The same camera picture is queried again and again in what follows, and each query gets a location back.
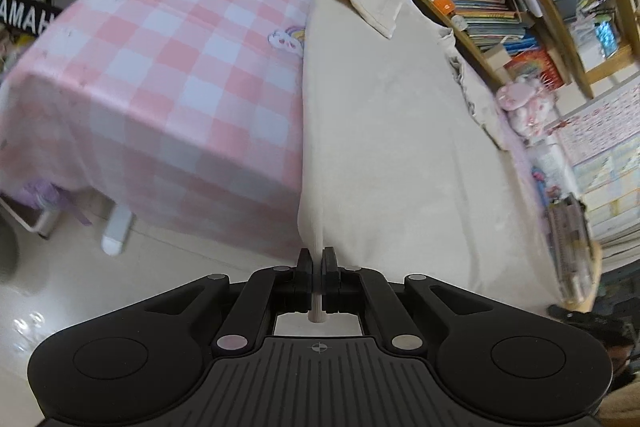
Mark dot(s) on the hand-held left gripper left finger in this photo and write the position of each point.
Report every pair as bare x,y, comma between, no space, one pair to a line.
304,277

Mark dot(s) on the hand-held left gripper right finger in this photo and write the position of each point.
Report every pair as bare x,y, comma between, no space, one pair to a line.
330,277

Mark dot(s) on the cream printed t-shirt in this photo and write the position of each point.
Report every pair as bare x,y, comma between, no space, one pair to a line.
400,157

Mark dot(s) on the white table leg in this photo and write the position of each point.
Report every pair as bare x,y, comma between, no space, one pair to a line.
117,232

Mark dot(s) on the stack of spiral notebooks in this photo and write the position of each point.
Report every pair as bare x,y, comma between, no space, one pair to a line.
570,247

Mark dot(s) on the pink checked tablecloth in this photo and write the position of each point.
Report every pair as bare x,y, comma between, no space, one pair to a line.
175,57

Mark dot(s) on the pink white plush toy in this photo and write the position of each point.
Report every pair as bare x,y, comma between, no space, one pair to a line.
525,107

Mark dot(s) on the cream pen holder box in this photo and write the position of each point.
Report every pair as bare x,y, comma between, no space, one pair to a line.
495,57

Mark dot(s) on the purple cloth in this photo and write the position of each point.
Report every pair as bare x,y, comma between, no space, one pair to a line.
35,194

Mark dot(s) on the red firework print book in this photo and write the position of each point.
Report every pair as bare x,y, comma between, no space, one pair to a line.
537,67

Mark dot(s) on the wooden bookshelf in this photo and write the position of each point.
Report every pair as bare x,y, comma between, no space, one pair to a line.
582,79

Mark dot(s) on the holographic card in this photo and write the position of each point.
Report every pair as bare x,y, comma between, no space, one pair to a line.
605,39

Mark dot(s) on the wall poster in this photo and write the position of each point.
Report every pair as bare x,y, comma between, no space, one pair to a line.
610,167

